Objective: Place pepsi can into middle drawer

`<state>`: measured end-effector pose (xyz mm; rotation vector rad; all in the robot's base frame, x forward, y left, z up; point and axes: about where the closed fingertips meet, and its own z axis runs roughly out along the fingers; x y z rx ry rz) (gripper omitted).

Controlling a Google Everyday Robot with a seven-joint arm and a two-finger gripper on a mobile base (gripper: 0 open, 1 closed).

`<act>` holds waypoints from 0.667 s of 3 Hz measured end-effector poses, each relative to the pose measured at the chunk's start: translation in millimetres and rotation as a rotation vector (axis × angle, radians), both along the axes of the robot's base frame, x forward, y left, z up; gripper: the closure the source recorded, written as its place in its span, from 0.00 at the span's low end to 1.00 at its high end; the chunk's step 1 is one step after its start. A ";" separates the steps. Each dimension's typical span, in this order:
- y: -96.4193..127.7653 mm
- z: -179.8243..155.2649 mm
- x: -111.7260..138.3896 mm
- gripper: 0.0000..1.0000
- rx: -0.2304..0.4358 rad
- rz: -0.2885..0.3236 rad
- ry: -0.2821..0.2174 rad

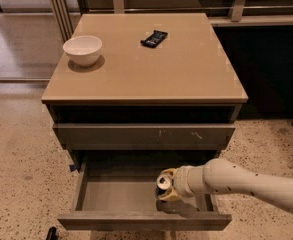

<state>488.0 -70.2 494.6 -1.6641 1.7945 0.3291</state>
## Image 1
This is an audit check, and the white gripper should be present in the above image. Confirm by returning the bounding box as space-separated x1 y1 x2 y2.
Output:
157 166 206 202

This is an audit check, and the blue pepsi can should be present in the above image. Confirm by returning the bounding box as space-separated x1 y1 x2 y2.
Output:
155 174 172 199

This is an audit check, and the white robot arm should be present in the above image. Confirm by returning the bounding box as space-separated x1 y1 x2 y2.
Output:
156 158 293 214

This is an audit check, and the open middle drawer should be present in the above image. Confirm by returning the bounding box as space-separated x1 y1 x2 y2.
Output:
58 151 232 231

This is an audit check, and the grey drawer cabinet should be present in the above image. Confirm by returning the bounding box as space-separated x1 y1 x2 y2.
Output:
40 12 249 240

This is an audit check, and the closed top drawer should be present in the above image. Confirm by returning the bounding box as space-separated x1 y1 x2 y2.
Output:
53 123 235 150

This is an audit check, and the black object floor bottom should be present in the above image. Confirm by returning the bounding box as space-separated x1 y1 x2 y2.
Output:
46 227 57 240

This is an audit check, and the dark snack bar packet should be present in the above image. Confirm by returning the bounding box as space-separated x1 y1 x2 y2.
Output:
140 30 168 48

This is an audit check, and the white ceramic bowl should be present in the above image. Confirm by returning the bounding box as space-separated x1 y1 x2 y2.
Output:
63 35 103 67

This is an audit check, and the metal railing frame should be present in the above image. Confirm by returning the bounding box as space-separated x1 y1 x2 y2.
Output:
50 0 293 40

